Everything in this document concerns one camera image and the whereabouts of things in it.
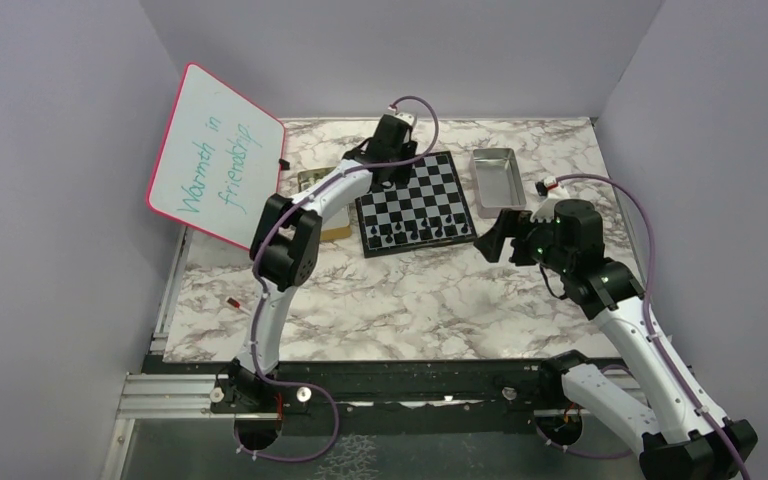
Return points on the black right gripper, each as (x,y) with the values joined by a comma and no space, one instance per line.
(511,223)

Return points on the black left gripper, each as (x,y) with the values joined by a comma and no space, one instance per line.
(401,175)

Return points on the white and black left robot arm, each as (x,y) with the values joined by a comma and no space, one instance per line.
(287,242)

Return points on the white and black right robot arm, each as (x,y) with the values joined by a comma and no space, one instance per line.
(678,431)

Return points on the silver metal tin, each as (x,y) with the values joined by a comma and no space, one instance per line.
(497,181)

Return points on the black and white chessboard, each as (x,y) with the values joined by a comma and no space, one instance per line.
(433,191)

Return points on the pink framed whiteboard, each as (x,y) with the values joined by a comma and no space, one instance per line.
(219,160)

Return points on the red capped marker pen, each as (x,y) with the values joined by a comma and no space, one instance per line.
(235,304)

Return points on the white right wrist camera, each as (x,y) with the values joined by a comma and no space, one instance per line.
(550,193)

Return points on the aluminium extrusion rail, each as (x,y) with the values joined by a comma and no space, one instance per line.
(166,396)

